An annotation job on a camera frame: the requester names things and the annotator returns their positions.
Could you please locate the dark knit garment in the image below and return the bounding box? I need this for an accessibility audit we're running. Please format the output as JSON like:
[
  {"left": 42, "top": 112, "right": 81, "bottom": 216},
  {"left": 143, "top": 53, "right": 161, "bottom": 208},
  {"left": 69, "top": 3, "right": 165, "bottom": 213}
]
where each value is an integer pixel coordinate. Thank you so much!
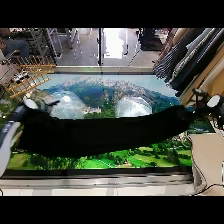
[{"left": 14, "top": 104, "right": 197, "bottom": 158}]

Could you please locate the silver frame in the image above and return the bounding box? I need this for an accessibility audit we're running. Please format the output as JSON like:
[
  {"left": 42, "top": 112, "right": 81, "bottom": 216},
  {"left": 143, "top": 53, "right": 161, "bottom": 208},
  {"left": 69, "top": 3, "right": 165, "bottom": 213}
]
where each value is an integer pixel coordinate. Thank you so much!
[{"left": 0, "top": 172, "right": 224, "bottom": 197}]

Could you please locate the person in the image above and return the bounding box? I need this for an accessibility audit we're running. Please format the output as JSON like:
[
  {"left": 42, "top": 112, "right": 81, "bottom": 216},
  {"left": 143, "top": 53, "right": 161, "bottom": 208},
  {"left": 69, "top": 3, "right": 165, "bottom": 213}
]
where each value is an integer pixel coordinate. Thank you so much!
[{"left": 0, "top": 27, "right": 32, "bottom": 65}]

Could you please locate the yellow wooden rack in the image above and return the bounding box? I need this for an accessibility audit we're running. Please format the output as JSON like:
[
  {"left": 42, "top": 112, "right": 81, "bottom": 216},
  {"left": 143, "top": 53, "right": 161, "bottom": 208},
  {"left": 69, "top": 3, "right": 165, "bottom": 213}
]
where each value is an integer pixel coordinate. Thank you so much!
[{"left": 5, "top": 54, "right": 57, "bottom": 98}]

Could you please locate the striped shirt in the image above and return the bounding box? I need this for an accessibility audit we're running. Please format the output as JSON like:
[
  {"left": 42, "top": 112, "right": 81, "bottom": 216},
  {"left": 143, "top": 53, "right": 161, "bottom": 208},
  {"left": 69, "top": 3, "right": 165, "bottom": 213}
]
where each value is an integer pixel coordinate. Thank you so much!
[{"left": 153, "top": 27, "right": 205, "bottom": 84}]

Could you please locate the beige garment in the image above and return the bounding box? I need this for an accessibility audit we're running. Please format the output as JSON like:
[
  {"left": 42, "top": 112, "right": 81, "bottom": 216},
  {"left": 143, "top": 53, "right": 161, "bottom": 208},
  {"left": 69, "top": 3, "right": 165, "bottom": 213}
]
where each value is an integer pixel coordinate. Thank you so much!
[{"left": 189, "top": 132, "right": 224, "bottom": 197}]

